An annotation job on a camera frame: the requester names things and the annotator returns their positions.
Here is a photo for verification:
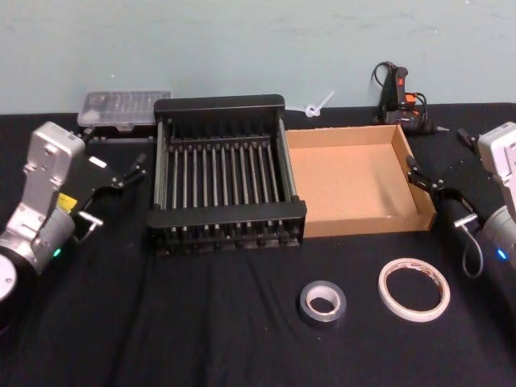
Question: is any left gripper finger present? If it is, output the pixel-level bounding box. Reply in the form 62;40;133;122
109;152;148;193
71;125;97;144

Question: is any roll of white tape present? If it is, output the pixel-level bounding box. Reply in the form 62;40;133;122
377;256;452;323

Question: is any black rack with steel bars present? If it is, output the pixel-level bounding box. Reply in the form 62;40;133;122
145;94;308;259

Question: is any small white three-armed plastic piece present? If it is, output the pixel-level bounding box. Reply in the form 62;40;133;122
286;90;336;119

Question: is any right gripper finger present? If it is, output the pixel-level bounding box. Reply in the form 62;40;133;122
456;127;481;154
406;154;445;196

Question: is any black table cloth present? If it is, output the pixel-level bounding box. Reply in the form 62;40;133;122
0;102;516;387

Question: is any black corded tool, red switch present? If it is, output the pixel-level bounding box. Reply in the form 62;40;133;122
371;60;449;136

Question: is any clear plastic case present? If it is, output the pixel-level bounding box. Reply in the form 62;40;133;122
76;89;173;142

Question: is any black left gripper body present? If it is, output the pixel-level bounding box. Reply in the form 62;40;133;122
55;141;123;222

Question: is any roll of silver tape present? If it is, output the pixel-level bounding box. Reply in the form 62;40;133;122
298;280;348;328

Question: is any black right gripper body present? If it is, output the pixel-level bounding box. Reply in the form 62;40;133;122
437;158;492;221

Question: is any right gripper's thin dark cable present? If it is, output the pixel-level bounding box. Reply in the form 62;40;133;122
453;215;485;279

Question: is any shallow brown cardboard tray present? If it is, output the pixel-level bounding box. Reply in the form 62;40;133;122
284;123;439;239

